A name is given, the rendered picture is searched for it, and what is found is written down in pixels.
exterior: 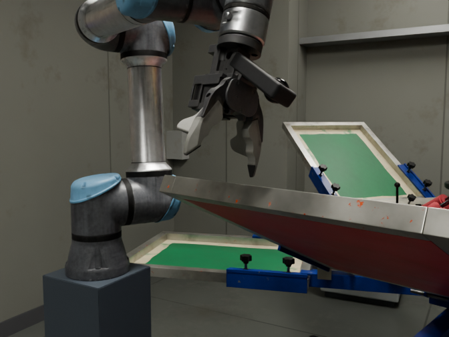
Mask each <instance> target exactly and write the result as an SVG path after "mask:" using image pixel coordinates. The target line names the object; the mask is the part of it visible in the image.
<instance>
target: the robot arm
mask: <svg viewBox="0 0 449 337"><path fill-rule="evenodd" d="M272 6H273V0H87V1H86V2H84V3H82V4H81V5H80V6H79V8H78V10H77V11H76V15H75V19H74V20H75V26H76V30H77V32H78V34H79V36H80V37H81V38H82V39H83V40H84V41H85V42H86V43H88V44H89V45H91V46H92V47H94V48H96V49H100V50H103V51H110V52H117V53H120V59H121V62H122V63H123V64H124V65H125V66H126V67H127V70H128V99H129V115H130V144H131V159H132V164H131V165H130V166H129V167H128V168H127V170H126V178H125V179H122V178H121V176H120V175H119V174H118V173H106V174H104V173H103V174H98V175H90V176H87V177H82V178H80V179H77V180H75V181H74V182H73V183H72V184H71V193H70V199H69V202H70V203H71V247H70V250H69V255H68V259H67V261H66V263H65V275H66V276H67V277H68V278H70V279H74V280H78V281H101V280H106V279H112V278H115V277H120V276H121V275H124V274H125V273H127V272H129V270H130V260H129V257H128V256H127V255H126V250H125V247H124V243H123V241H122V226H125V225H136V224H142V223H153V222H155V223H159V222H161V221H166V220H170V219H172V218H173V217H174V216H175V215H176V214H177V212H178V210H179V208H180V204H181V201H179V200H177V199H175V198H173V197H170V196H168V195H165V194H164V193H161V192H160V191H159V190H160V186H161V184H162V180H163V178H164V175H171V176H175V175H173V174H172V168H171V167H169V166H168V165H167V164H166V156H165V139H164V109H163V93H162V67H163V65H164V64H165V63H166V62H167V57H168V56H170V55H171V54H172V52H173V51H174V44H175V41H176V35H175V29H174V24H173V22H176V23H186V24H192V25H195V26H196V27H197V28H199V30H201V31H203V32H206V33H213V32H216V31H219V33H218V43H217V44H213V45H210V46H209V49H208V53H209V54H210V55H213V59H212V65H211V69H210V73H209V74H205V75H199V76H194V81H193V85H192V91H191V94H190V100H189V103H188V107H189V108H192V109H193V110H195V111H197V112H198V113H197V114H195V115H194V116H191V117H189V118H185V119H184V120H181V121H180V122H179V123H178V125H177V129H178V130H180V131H182V132H185V133H187V134H188V135H187V137H186V141H185V145H184V152H183V153H184V155H186V156H187V155H189V154H190V153H192V152H193V151H195V150H196V149H197V148H199V147H200V146H201V143H202V140H203V138H204V137H205V136H208V134H209V132H210V129H211V128H212V127H213V126H214V125H215V124H218V123H219V122H220V121H221V120H230V119H238V121H237V124H236V127H237V135H236V136H235V137H234V138H232V139H231V141H230V144H231V148H232V149H233V150H234V151H235V152H237V153H239V154H241V155H244V156H246V157H248V165H247V166H248V170H249V176H250V177H254V175H255V173H256V169H257V165H258V161H259V157H260V153H261V143H262V142H263V113H262V110H261V107H260V104H259V95H258V92H257V89H260V91H262V92H263V93H264V95H265V97H266V99H267V100H268V101H270V102H271V103H274V104H281V105H282V106H284V107H286V108H288V107H290V105H291V104H292V102H293V101H294V99H295V98H296V96H297V95H296V93H294V92H293V91H292V90H290V89H289V85H288V83H287V82H286V81H285V80H284V79H282V78H274V77H273V76H272V75H271V74H269V73H268V72H266V71H265V70H264V69H263V68H261V67H260V66H258V65H257V64H256V63H255V62H253V60H257V59H259V58H260V57H261V53H262V49H263V47H264V46H265V40H266V36H267V30H268V27H269V19H270V16H271V10H272ZM195 87H196V88H195ZM194 89H195V91H194ZM193 95H194V97H193ZM192 99H193V100H192Z"/></svg>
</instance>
